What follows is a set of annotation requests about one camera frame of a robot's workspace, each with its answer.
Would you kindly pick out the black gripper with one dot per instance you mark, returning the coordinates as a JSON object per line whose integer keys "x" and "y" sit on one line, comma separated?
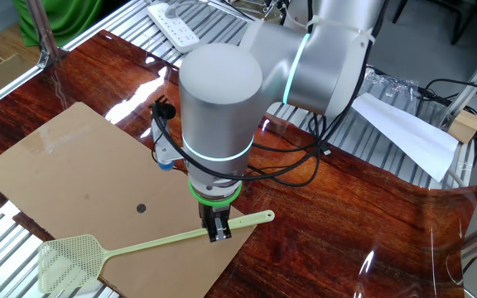
{"x": 215, "y": 213}

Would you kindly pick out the pale green plastic flyswatter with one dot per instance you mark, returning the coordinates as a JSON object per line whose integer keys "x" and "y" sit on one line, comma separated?
{"x": 160, "y": 241}

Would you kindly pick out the glossy red woodgrain mat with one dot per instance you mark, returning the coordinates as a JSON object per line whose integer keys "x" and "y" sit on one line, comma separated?
{"x": 346, "y": 227}

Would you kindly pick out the brown cardboard sheet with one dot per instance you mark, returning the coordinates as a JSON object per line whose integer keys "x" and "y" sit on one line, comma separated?
{"x": 77, "y": 165}

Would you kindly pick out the white power strip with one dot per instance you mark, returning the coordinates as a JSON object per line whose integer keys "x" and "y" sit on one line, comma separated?
{"x": 176, "y": 31}

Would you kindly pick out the white paper sheet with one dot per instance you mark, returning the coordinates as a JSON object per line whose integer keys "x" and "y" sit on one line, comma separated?
{"x": 404, "y": 132}

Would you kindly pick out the clear plastic bag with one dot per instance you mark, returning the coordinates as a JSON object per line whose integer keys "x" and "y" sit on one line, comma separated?
{"x": 391, "y": 85}

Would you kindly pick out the green cloth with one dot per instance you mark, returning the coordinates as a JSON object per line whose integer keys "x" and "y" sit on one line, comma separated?
{"x": 64, "y": 20}

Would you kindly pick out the wooden block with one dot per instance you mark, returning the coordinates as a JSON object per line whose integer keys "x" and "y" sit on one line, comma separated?
{"x": 466, "y": 126}

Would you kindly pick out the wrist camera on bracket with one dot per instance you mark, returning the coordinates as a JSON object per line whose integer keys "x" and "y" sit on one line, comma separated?
{"x": 165, "y": 145}

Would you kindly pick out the black chair leg frame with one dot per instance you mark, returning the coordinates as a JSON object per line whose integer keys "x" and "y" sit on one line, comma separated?
{"x": 466, "y": 22}

